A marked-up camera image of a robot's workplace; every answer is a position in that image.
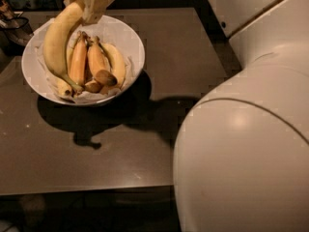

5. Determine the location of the large yellow top banana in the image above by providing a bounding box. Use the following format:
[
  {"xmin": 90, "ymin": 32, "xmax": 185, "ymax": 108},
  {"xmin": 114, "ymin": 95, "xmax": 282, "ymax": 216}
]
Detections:
[{"xmin": 42, "ymin": 0, "xmax": 85, "ymax": 93}]

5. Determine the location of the yellow banana right side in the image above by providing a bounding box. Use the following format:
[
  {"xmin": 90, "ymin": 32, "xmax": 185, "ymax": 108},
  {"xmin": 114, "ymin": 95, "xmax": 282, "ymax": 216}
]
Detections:
[{"xmin": 100, "ymin": 43, "xmax": 126, "ymax": 94}]

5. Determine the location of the yellow banana far left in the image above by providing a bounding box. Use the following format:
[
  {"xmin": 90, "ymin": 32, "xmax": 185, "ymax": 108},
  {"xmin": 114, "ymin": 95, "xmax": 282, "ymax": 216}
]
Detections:
[{"xmin": 57, "ymin": 46, "xmax": 73, "ymax": 98}]

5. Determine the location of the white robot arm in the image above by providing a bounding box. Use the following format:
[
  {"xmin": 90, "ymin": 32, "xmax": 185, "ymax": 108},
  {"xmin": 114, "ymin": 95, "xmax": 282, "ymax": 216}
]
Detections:
[{"xmin": 173, "ymin": 0, "xmax": 309, "ymax": 232}]

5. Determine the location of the dark wire basket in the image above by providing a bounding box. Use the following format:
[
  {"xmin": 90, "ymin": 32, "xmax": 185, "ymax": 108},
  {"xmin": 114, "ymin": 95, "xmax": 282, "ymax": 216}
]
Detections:
[{"xmin": 0, "ymin": 17, "xmax": 34, "ymax": 53}]

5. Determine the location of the short brown-tipped middle banana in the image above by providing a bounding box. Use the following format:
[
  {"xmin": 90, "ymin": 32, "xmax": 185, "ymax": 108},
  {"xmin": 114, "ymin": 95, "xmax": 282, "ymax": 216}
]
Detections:
[{"xmin": 87, "ymin": 37, "xmax": 117, "ymax": 86}]

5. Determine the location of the white paper liner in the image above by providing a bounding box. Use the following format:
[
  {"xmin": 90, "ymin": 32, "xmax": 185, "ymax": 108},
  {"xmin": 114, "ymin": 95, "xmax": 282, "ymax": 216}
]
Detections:
[{"xmin": 34, "ymin": 14, "xmax": 136, "ymax": 104}]

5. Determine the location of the white bowl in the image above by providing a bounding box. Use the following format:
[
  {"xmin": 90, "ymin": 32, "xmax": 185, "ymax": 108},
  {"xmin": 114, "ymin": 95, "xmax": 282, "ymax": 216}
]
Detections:
[{"xmin": 21, "ymin": 13, "xmax": 146, "ymax": 107}]

